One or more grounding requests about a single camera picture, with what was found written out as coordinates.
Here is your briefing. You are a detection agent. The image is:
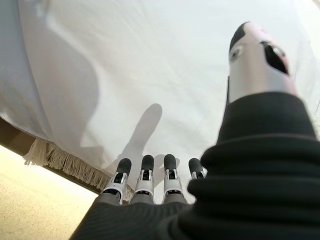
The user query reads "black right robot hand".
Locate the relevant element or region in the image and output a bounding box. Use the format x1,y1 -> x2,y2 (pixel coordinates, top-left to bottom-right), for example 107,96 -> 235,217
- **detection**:
69,21 -> 320,240

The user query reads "white duvet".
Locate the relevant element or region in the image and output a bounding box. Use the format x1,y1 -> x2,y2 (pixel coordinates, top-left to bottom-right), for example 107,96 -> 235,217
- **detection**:
0,0 -> 320,202

